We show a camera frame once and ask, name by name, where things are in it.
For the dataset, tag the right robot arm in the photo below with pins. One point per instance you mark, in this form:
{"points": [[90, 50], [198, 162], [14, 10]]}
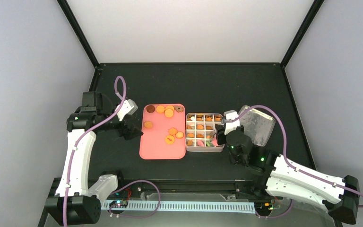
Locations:
{"points": [[279, 176]]}

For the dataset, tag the spiky flower cookie left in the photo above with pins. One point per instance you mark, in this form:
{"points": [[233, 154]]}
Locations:
{"points": [[148, 124]]}

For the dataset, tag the round orange cookie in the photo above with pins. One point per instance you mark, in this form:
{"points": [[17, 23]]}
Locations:
{"points": [[160, 109], [169, 107]]}

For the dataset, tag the pink cookie in tin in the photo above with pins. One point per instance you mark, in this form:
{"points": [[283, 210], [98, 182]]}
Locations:
{"points": [[200, 143]]}

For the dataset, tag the silver metal tongs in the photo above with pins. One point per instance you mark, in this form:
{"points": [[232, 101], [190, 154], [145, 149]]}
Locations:
{"points": [[211, 138]]}

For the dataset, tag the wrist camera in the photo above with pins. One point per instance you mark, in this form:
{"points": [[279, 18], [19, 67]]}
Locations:
{"points": [[231, 121], [129, 107]]}

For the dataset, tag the silver tin lid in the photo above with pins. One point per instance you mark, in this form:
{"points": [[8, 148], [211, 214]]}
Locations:
{"points": [[257, 125]]}

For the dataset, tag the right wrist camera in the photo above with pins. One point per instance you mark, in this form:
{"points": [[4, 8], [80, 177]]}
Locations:
{"points": [[231, 121]]}

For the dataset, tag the pink plastic tray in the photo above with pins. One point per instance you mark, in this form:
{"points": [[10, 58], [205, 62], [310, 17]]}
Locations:
{"points": [[152, 142]]}

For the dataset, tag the metal tin with white dividers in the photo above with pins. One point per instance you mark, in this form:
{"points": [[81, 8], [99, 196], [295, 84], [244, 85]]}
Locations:
{"points": [[196, 126]]}

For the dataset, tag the round orange cookie top right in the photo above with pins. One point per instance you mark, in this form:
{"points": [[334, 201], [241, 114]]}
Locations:
{"points": [[169, 107]]}

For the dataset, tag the round cookie with red mark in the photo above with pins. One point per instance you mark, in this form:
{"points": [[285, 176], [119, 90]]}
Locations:
{"points": [[169, 139]]}

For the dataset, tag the pink round sandwich cookie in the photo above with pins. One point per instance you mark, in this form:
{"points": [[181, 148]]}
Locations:
{"points": [[214, 142]]}

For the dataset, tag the dark chocolate round cookie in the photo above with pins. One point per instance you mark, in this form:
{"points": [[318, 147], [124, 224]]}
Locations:
{"points": [[150, 108]]}

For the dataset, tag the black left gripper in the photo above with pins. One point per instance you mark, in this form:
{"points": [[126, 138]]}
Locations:
{"points": [[128, 133]]}

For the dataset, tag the pale flower cookie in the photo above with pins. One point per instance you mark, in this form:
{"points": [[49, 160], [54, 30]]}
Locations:
{"points": [[172, 131]]}

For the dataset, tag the flower cookie with dark centre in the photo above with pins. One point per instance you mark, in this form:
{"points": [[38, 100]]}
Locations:
{"points": [[178, 108]]}

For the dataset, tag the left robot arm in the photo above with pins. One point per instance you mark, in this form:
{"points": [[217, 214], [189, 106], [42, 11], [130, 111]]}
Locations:
{"points": [[74, 202]]}

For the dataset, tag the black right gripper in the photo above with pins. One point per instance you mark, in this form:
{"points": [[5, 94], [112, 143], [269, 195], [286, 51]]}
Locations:
{"points": [[220, 128]]}

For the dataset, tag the pale oval cookie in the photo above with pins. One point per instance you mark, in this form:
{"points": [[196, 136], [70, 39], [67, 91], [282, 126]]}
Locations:
{"points": [[179, 135]]}

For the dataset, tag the white slotted cable duct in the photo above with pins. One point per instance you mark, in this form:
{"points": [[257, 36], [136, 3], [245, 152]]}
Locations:
{"points": [[181, 206]]}

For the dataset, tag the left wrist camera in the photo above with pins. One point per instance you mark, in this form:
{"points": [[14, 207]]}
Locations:
{"points": [[129, 107]]}

